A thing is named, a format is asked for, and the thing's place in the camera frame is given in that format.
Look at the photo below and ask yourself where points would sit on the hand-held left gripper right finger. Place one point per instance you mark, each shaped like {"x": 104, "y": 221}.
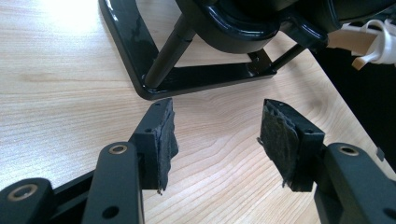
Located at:
{"x": 292, "y": 149}

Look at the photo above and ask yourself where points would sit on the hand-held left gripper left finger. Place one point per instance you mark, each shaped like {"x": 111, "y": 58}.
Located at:
{"x": 155, "y": 146}

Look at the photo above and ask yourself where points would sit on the red and black shoe rack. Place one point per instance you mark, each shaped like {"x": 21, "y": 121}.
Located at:
{"x": 130, "y": 46}

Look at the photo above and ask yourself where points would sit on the white jewelled sandal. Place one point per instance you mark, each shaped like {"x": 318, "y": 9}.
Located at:
{"x": 386, "y": 46}

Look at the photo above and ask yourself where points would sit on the grey tape strip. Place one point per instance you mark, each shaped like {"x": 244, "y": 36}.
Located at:
{"x": 380, "y": 154}

